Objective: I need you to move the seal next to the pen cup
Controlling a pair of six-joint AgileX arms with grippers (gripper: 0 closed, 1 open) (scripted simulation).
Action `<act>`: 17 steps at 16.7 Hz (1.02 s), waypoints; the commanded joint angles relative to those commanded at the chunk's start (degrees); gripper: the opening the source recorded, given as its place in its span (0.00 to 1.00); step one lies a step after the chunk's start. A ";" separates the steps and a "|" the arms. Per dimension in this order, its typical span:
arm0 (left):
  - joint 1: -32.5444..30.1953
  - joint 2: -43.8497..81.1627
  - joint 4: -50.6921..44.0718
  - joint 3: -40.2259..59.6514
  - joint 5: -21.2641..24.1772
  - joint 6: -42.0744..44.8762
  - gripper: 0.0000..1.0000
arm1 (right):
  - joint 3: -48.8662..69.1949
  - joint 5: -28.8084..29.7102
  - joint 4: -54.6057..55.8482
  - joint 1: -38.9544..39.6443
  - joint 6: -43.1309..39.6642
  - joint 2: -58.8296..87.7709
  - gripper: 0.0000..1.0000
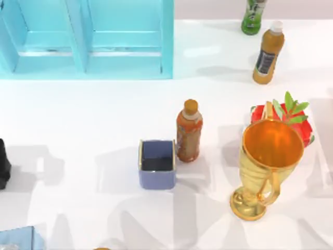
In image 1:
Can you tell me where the orange bottle with brown cap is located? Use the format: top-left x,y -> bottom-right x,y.
175,99 -> 203,163

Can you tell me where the blue square pot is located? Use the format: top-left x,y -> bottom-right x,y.
138,139 -> 177,190

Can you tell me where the light blue rack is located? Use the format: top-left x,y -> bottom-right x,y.
0,0 -> 174,81

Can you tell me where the gold trophy cup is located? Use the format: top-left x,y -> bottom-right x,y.
229,101 -> 305,221

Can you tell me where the yellow-brown bottle with white cap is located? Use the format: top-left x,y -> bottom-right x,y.
252,20 -> 286,85

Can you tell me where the green plant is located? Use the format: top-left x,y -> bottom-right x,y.
272,91 -> 310,124

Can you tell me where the green bottle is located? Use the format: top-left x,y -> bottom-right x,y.
241,0 -> 268,36

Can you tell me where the red plant pot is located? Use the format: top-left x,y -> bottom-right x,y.
250,103 -> 315,149

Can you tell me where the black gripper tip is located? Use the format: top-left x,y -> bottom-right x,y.
0,138 -> 12,190

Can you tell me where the pale blue box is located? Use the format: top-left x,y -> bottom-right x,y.
0,226 -> 46,250

